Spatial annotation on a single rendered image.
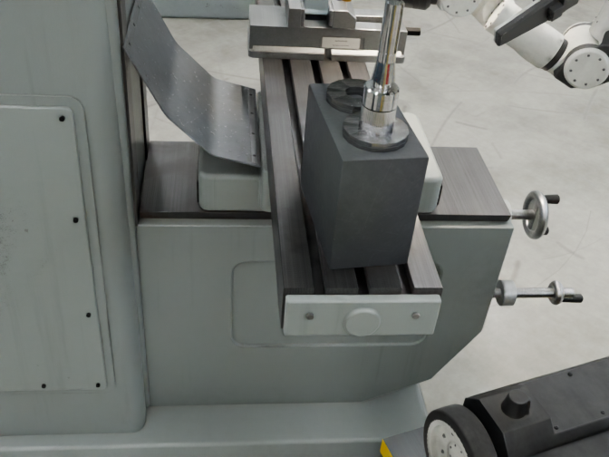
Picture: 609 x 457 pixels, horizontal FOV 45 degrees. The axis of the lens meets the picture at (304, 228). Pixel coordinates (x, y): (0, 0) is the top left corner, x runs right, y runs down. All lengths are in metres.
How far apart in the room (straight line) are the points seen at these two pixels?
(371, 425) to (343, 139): 1.03
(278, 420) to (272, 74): 0.84
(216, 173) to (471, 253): 0.58
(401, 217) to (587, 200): 2.28
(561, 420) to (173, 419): 0.90
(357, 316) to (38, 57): 0.67
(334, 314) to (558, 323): 1.63
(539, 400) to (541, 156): 2.10
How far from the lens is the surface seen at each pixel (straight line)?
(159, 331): 1.70
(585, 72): 1.41
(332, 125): 1.03
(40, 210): 1.44
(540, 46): 1.42
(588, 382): 1.59
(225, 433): 1.84
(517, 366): 2.41
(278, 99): 1.48
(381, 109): 0.97
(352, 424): 1.88
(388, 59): 0.95
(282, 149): 1.32
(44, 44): 1.29
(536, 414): 1.46
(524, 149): 3.51
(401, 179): 0.99
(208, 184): 1.45
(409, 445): 1.61
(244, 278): 1.60
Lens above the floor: 1.67
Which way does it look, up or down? 37 degrees down
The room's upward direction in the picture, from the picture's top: 5 degrees clockwise
